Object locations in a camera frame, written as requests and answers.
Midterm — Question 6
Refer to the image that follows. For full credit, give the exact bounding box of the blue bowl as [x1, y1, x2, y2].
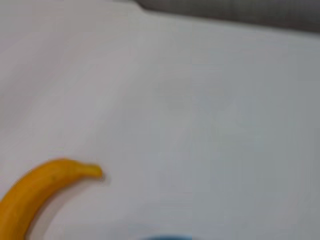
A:
[136, 234, 193, 240]

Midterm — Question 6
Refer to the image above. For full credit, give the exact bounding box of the yellow banana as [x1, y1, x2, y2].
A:
[0, 158, 104, 240]

